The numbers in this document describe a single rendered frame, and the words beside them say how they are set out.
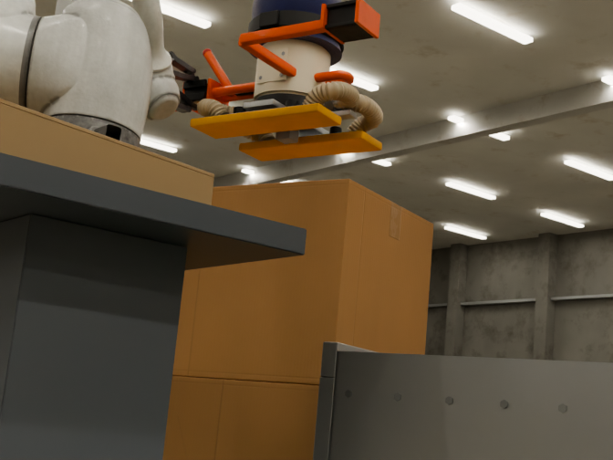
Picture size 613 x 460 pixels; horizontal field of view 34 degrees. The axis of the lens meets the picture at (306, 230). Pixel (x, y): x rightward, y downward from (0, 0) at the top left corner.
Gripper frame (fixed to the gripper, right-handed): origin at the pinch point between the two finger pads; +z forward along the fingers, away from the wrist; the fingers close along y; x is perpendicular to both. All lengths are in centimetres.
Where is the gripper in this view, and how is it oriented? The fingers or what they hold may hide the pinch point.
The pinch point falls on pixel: (200, 97)
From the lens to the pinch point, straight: 246.6
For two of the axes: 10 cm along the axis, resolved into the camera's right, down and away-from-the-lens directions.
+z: 5.2, 2.2, 8.2
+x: 8.5, -0.3, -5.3
